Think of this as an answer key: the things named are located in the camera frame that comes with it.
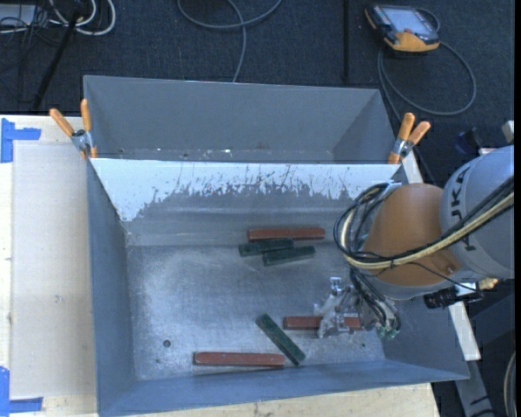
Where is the red-brown flat block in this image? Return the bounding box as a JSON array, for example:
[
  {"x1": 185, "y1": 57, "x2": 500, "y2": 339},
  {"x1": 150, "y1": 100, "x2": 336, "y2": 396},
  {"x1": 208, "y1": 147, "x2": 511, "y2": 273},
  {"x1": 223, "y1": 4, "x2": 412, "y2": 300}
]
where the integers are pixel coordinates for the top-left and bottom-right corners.
[
  {"x1": 192, "y1": 350, "x2": 287, "y2": 369},
  {"x1": 281, "y1": 314, "x2": 363, "y2": 332},
  {"x1": 247, "y1": 226, "x2": 326, "y2": 243}
]

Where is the black cylinder on white bracket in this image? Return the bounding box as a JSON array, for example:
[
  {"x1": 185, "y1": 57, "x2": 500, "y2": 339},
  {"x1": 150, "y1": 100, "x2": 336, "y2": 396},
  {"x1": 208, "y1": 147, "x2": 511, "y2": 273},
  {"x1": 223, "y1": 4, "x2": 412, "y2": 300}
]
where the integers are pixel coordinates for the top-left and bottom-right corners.
[{"x1": 423, "y1": 277, "x2": 499, "y2": 310}]

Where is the dark green flat block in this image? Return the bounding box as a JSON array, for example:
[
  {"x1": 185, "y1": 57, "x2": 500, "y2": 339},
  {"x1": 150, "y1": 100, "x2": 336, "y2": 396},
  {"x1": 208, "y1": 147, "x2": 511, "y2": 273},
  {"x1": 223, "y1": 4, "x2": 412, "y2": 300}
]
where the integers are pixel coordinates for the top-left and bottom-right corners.
[
  {"x1": 254, "y1": 313, "x2": 307, "y2": 367},
  {"x1": 237, "y1": 238, "x2": 295, "y2": 258},
  {"x1": 261, "y1": 245, "x2": 317, "y2": 268}
]

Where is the grey metal bin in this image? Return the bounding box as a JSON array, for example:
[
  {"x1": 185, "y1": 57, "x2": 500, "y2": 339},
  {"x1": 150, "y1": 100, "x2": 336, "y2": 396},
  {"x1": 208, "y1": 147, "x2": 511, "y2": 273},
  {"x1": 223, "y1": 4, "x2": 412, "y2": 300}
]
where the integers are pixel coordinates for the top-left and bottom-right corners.
[{"x1": 82, "y1": 74, "x2": 471, "y2": 417}]

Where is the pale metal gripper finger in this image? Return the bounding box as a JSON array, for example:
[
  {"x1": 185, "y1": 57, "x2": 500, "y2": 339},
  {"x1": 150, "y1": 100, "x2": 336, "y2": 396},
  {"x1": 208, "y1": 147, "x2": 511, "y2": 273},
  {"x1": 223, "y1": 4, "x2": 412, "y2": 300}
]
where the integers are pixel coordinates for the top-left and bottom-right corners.
[
  {"x1": 316, "y1": 314, "x2": 352, "y2": 339},
  {"x1": 313, "y1": 276, "x2": 348, "y2": 316}
]

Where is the pale wood flat board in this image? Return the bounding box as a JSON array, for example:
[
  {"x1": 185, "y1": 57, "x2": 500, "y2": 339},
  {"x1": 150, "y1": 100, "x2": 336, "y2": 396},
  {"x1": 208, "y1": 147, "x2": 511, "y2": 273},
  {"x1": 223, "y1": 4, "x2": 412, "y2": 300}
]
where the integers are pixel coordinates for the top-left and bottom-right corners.
[{"x1": 9, "y1": 139, "x2": 98, "y2": 400}]

